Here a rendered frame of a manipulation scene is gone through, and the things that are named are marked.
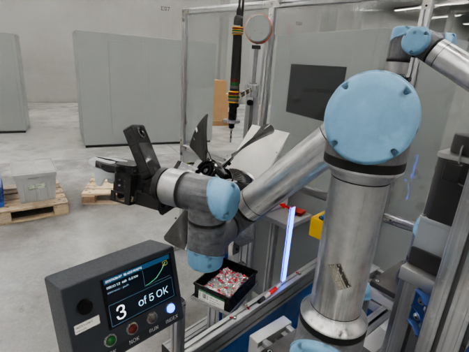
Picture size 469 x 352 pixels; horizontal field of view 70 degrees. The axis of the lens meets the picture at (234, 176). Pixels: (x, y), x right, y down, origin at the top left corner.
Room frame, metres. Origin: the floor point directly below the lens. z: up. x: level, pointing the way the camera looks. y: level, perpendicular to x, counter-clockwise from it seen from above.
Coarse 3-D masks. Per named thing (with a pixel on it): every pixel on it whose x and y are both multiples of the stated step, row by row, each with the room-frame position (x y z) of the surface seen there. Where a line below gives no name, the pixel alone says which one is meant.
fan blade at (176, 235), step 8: (184, 216) 1.32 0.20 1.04; (176, 224) 1.29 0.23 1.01; (184, 224) 1.29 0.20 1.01; (168, 232) 1.28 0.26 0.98; (176, 232) 1.27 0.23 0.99; (184, 232) 1.27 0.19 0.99; (168, 240) 1.26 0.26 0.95; (176, 240) 1.25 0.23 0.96; (184, 240) 1.25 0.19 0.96; (184, 248) 1.23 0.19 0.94
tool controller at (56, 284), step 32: (128, 256) 0.67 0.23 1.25; (160, 256) 0.68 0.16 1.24; (64, 288) 0.53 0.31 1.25; (96, 288) 0.57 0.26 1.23; (128, 288) 0.61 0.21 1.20; (160, 288) 0.66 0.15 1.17; (64, 320) 0.52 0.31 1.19; (96, 320) 0.55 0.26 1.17; (128, 320) 0.59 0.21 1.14; (160, 320) 0.64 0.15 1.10
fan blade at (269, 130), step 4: (268, 124) 1.55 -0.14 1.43; (260, 128) 1.61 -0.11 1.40; (264, 128) 1.54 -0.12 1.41; (268, 128) 1.49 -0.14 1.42; (272, 128) 1.46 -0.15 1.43; (260, 132) 1.50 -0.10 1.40; (264, 132) 1.46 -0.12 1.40; (268, 132) 1.43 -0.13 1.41; (272, 132) 1.41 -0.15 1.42; (256, 136) 1.47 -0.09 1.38; (260, 136) 1.44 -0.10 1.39; (264, 136) 1.42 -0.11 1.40; (248, 140) 1.50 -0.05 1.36; (252, 140) 1.45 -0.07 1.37; (256, 140) 1.42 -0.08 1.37; (244, 144) 1.48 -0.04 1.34; (248, 144) 1.43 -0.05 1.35; (240, 148) 1.46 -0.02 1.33; (236, 152) 1.44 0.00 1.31
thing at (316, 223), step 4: (320, 212) 1.39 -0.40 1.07; (324, 212) 1.39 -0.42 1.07; (316, 216) 1.35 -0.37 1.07; (320, 216) 1.35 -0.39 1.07; (312, 220) 1.33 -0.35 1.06; (316, 220) 1.32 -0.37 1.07; (320, 220) 1.31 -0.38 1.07; (312, 224) 1.33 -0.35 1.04; (316, 224) 1.32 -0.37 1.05; (320, 224) 1.31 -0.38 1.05; (312, 228) 1.33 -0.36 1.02; (316, 228) 1.32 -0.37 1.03; (320, 228) 1.30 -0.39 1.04; (312, 232) 1.33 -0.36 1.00; (316, 232) 1.31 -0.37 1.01; (320, 232) 1.30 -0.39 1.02; (316, 236) 1.31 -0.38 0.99; (320, 236) 1.30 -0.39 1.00
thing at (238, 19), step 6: (240, 12) 1.39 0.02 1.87; (234, 18) 1.39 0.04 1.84; (240, 18) 1.38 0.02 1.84; (234, 24) 1.41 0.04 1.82; (240, 24) 1.41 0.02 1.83; (228, 102) 1.39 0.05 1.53; (228, 108) 1.39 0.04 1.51; (234, 108) 1.38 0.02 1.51; (228, 114) 1.39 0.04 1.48; (234, 114) 1.38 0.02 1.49
